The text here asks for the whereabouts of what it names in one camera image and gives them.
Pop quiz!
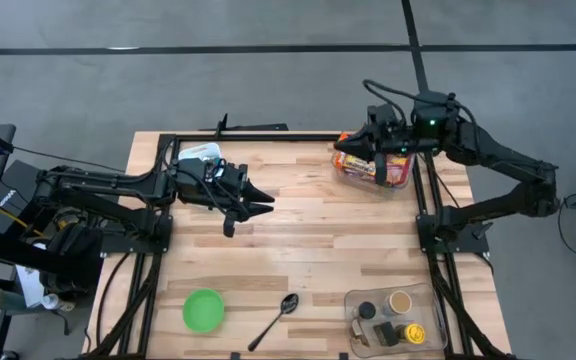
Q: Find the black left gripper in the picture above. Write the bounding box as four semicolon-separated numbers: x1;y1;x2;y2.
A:
177;157;276;222

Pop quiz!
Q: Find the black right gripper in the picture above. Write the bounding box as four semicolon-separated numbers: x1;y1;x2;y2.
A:
334;103;419;163

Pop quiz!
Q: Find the orange ramen packet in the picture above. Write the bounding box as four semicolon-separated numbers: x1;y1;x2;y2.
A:
331;148;348;174

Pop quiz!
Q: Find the black metal spoon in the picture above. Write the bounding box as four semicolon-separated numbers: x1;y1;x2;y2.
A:
247;292;300;352

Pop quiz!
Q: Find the tan lid cylinder can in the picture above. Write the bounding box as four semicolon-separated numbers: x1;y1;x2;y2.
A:
386;289;413;317

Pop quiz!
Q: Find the brown pouch white label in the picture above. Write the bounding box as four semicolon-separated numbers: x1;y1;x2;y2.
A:
348;318;372;347

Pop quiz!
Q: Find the green black pepper tin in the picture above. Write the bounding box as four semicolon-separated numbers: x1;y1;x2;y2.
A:
373;321;399;347

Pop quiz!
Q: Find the dark bottle yellow cap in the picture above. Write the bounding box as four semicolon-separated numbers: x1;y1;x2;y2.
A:
400;322;427;345

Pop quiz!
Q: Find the clear plastic container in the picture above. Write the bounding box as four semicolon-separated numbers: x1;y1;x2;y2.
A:
343;283;448;359
331;130;417;200

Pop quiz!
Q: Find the white plastic bin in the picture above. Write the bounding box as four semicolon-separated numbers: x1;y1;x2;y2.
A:
177;142;224;164

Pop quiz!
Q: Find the green plastic bowl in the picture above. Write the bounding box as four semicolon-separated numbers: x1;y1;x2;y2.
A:
182;288;226;334

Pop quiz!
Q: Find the white paper sheet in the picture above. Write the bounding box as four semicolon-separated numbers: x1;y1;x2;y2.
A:
15;264;47;309

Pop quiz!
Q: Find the black box white lettering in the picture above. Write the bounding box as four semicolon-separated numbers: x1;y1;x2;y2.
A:
0;159;49;236

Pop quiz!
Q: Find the black aluminium table frame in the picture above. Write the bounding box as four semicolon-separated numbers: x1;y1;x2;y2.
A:
85;113;519;360

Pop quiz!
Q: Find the thick black cable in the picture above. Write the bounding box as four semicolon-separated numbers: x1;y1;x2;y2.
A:
95;252;134;346

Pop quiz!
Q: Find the thin black cable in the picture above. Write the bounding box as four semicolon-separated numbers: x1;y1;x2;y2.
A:
12;146;128;174

